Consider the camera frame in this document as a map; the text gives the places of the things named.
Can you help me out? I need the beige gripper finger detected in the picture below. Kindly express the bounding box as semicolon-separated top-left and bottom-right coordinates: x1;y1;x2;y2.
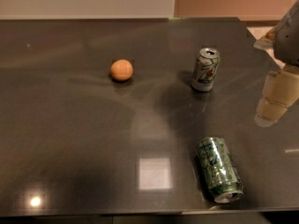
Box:
253;27;276;50

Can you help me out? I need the green soda can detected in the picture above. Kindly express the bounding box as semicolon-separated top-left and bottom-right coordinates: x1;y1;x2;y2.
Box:
195;136;243;203

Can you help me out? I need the white 7up can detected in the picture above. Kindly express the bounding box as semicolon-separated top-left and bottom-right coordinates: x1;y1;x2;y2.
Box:
191;48;221;91

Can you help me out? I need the orange fruit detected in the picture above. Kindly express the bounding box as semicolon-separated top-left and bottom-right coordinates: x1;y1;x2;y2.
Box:
110;60;134;82

